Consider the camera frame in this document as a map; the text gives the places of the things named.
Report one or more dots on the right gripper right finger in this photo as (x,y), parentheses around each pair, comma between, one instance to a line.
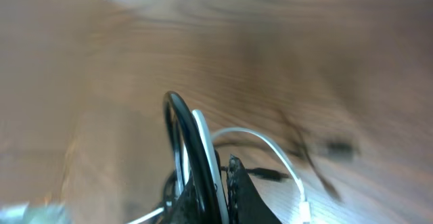
(245,206)

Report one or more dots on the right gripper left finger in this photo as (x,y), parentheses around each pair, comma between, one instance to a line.
(181,210)

